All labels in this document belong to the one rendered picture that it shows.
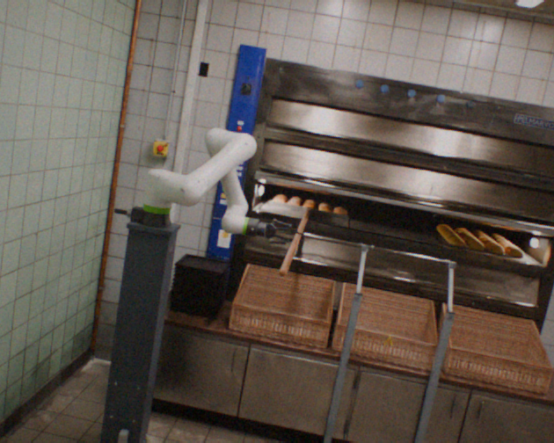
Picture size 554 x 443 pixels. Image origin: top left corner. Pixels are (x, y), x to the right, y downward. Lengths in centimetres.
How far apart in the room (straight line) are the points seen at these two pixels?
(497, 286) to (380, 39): 163
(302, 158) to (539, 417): 194
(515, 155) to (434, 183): 49
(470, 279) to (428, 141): 88
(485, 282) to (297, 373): 129
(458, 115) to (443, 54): 36
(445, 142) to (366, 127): 47
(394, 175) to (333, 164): 37
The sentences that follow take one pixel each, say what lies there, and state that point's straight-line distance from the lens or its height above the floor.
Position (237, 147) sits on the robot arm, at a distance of 284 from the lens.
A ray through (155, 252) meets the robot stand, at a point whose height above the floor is 109.
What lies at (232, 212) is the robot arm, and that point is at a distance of 316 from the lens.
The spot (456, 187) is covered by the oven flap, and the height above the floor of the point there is 155.
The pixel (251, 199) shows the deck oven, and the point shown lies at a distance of 376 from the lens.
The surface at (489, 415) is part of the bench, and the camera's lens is 358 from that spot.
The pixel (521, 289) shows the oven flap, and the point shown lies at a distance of 396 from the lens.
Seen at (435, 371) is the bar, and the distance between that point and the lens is 337.
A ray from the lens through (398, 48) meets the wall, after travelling 373.
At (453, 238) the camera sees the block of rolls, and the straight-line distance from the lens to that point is 398.
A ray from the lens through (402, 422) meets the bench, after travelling 354.
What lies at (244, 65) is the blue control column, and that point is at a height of 203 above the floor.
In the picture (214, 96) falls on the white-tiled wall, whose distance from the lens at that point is 378.
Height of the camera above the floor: 177
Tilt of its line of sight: 10 degrees down
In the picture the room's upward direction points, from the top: 10 degrees clockwise
